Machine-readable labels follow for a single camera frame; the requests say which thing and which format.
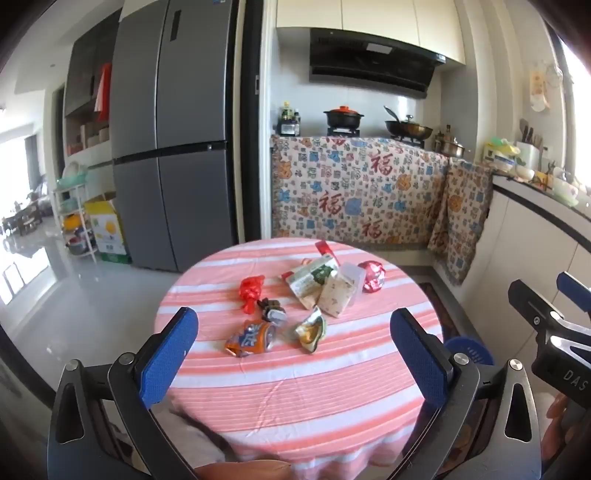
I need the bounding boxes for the crushed orange can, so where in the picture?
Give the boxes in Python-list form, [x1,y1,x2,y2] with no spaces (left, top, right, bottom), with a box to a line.
[225,320,279,358]

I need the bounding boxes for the black range hood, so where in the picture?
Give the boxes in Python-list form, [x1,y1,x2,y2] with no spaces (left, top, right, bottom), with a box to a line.
[308,28,446,99]

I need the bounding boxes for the dark crumpled wrapper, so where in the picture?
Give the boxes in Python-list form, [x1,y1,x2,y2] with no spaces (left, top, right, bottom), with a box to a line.
[256,298,287,324]

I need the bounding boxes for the white cup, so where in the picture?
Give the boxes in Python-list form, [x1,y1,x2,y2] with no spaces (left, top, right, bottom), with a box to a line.
[551,178,580,206]

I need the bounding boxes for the large printed cloth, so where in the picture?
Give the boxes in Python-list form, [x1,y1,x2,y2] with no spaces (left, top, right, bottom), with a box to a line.
[270,135,451,252]

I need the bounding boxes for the pink striped tablecloth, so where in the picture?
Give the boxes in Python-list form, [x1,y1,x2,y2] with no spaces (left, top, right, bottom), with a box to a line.
[154,237,446,467]

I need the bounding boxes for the white knife holder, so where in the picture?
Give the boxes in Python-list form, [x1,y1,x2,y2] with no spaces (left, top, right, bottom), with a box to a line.
[515,119,546,171]

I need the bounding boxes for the yellow green plastic containers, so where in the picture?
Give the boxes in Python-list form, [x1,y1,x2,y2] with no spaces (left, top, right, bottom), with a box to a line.
[482,137,520,160]

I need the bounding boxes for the person's right hand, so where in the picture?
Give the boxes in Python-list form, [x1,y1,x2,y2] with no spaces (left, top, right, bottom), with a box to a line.
[540,394,583,462]

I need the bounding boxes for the beige patterned packet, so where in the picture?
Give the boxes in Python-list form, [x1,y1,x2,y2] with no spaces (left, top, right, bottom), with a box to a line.
[318,272,356,319]

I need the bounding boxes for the dark wall shelf unit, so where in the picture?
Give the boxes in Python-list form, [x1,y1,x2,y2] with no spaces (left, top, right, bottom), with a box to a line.
[64,9,122,158]

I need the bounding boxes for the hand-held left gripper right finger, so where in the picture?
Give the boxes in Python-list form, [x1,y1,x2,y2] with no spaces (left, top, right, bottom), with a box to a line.
[389,308,543,480]

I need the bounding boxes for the white storage rack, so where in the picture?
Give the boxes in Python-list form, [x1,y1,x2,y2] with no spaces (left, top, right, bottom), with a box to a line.
[53,161,100,264]

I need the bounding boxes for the black wok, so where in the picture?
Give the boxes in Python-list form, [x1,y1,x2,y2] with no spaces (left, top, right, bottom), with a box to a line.
[383,106,434,139]

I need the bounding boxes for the black condiment rack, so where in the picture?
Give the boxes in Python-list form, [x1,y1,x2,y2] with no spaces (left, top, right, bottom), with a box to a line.
[277,102,303,137]

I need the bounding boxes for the black gas stove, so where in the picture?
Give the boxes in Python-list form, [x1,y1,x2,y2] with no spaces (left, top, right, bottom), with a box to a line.
[325,126,426,148]

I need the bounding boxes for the black pot orange lid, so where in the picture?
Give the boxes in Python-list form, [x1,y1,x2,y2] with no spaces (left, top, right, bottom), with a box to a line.
[323,105,365,130]

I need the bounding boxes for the gold green foil wrapper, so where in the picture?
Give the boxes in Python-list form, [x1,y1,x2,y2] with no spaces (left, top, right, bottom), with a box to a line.
[288,307,328,355]

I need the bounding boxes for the grey refrigerator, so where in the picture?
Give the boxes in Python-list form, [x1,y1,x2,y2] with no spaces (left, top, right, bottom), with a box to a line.
[111,0,241,273]

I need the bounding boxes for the red foil wrapper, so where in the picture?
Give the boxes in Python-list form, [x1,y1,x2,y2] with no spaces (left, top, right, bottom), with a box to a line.
[358,260,386,294]

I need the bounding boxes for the red plastic bag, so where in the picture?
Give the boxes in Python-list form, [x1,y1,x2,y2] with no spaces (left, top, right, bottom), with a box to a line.
[239,274,266,317]

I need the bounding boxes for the clear plastic box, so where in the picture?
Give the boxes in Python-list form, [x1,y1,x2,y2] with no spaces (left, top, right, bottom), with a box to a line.
[339,262,368,308]

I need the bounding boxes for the yellow cardboard box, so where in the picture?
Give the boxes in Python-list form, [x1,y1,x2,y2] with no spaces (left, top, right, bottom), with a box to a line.
[84,193,132,265]

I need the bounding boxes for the white green milk carton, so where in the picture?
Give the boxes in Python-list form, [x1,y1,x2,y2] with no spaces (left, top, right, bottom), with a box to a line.
[281,256,340,310]

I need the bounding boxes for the steel pot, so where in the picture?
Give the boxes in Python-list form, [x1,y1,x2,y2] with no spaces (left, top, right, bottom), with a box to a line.
[433,134,466,158]

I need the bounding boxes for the hanging wall ornament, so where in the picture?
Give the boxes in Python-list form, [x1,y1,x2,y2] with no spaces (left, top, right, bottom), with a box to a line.
[529,69,552,114]

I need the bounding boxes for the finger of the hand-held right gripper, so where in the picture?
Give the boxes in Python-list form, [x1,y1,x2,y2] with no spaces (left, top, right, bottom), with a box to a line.
[508,279,565,330]
[556,271,591,308]

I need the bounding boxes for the dark patterned floor mat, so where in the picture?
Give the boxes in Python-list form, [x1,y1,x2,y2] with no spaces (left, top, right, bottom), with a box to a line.
[418,281,458,337]

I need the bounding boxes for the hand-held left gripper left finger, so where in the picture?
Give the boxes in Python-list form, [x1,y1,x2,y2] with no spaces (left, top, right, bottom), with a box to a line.
[46,307,204,480]

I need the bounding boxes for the blue plastic basket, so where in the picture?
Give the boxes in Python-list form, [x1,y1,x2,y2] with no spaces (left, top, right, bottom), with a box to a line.
[443,336,495,370]

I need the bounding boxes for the red hanging bag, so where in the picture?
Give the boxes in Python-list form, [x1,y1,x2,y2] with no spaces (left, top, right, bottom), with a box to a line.
[95,62,112,114]

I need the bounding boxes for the white wall cabinets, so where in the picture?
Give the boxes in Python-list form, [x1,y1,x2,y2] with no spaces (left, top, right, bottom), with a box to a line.
[276,0,466,65]

